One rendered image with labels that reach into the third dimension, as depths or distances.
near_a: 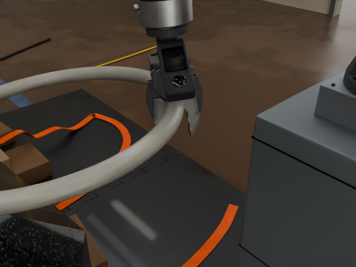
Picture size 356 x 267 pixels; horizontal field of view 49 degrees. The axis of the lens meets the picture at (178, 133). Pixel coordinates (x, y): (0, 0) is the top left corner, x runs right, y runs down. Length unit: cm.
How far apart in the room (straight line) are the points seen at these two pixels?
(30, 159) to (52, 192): 165
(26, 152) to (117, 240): 76
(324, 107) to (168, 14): 44
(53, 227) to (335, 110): 67
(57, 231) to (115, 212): 94
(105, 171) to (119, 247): 122
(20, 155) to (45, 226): 130
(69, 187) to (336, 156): 53
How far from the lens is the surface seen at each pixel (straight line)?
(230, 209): 187
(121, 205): 190
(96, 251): 156
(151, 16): 64
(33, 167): 209
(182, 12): 64
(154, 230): 177
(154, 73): 67
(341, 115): 91
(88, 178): 51
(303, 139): 85
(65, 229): 97
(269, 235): 106
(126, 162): 52
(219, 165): 217
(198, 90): 70
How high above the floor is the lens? 128
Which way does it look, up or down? 32 degrees down
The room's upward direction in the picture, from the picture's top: straight up
